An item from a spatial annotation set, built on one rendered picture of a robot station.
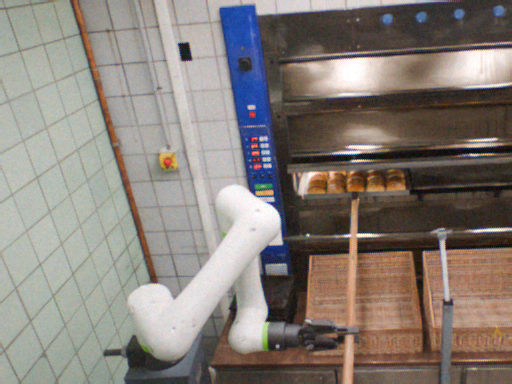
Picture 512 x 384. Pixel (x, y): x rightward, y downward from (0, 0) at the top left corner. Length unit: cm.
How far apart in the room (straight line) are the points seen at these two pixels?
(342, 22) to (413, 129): 60
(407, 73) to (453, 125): 34
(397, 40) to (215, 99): 90
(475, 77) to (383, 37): 46
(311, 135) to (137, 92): 87
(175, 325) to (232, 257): 24
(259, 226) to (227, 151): 118
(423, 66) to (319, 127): 56
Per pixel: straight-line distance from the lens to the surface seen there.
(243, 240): 140
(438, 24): 233
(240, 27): 233
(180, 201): 273
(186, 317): 144
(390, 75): 234
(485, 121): 247
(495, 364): 252
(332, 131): 241
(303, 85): 235
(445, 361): 239
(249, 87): 237
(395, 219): 262
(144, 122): 262
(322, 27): 232
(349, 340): 163
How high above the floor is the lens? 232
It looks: 26 degrees down
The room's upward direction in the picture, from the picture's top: 5 degrees counter-clockwise
